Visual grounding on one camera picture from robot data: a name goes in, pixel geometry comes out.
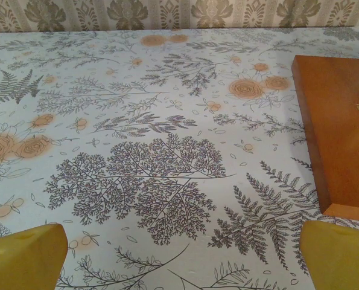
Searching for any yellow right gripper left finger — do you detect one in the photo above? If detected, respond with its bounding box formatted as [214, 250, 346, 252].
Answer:
[0, 224, 68, 290]

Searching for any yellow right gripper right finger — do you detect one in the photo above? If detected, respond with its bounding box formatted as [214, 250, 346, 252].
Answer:
[299, 220, 359, 290]

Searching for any brown wooden base board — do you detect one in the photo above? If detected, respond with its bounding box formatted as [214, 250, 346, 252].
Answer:
[291, 55, 359, 219]

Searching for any floral patterned tablecloth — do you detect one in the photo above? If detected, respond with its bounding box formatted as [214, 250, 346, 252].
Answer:
[0, 27, 359, 290]

